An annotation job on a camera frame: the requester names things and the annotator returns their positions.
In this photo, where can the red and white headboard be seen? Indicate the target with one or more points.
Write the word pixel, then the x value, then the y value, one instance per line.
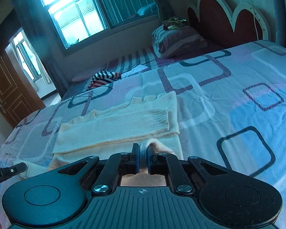
pixel 216 19

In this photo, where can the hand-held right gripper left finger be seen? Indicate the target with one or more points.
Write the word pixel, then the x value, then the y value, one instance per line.
pixel 140 158

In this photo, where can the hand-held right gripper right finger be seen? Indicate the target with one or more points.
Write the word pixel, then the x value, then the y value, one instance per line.
pixel 148 161

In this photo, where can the brown wooden door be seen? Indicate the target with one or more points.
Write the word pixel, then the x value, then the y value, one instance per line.
pixel 12 93

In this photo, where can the striped garment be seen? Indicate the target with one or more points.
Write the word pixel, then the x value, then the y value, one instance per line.
pixel 104 78

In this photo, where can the striped under sheet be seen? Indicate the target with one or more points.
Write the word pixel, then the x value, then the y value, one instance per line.
pixel 135 58

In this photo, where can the small white cloth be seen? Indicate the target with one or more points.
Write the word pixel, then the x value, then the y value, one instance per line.
pixel 136 69

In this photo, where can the bedroom window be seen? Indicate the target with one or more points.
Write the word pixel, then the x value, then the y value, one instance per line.
pixel 85 12

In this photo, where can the teal cushion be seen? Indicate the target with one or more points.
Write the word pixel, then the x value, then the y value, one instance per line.
pixel 146 9

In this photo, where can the grey curtain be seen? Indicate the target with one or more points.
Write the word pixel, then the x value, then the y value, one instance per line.
pixel 165 2

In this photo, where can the cream knitted sweater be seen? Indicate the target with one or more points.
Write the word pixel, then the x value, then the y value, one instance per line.
pixel 114 124

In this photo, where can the striped folded pillow stack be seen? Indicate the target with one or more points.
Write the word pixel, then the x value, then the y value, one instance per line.
pixel 178 41

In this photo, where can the bed sheet with square print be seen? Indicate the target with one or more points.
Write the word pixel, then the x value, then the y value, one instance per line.
pixel 228 88

